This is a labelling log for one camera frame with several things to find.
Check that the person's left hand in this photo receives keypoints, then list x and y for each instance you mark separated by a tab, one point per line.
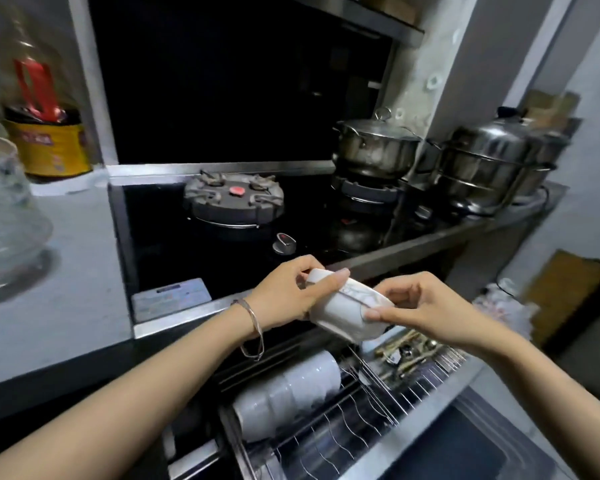
280	299

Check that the person's right hand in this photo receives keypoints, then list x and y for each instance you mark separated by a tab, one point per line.
430	309

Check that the person's right thumb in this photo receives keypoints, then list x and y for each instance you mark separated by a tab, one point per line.
385	313

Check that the person's left thumb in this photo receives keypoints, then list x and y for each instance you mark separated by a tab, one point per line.
327	281

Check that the white ceramic bowl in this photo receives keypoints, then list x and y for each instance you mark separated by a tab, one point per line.
342	314

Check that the person's left forearm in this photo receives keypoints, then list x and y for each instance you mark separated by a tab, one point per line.
130	399

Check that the person's right forearm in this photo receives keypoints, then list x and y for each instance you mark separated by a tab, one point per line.
545	389

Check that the pile of chopsticks and cutlery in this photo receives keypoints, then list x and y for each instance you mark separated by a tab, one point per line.
410	352

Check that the silver stove knob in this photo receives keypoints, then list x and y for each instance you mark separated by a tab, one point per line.
284	243

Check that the gas burner under pot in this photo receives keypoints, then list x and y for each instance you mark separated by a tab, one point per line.
365	190

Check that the row of stacked white bowls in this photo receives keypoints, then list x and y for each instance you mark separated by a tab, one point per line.
290	389

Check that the white plastic bag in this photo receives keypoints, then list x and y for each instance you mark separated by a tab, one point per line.
507	307

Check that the round gas burner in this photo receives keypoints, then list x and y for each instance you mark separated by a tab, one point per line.
232	197

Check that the steel pot with lid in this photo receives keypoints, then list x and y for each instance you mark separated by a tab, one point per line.
375	144

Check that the glass-front drawer panel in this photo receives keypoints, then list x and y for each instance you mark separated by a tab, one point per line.
460	439

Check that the grey sticker label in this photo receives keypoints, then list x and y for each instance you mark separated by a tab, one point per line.
172	298

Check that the black glass gas stove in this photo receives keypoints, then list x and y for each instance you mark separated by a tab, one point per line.
170	244

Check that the brown cardboard sheet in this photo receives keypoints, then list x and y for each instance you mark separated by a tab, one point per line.
565	294

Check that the large steel steamer pot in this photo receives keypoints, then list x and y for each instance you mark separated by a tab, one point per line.
490	159

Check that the cardboard box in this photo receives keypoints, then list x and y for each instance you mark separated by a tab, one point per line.
550	108

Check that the cooking oil bottle yellow label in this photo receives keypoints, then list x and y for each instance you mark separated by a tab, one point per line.
45	129

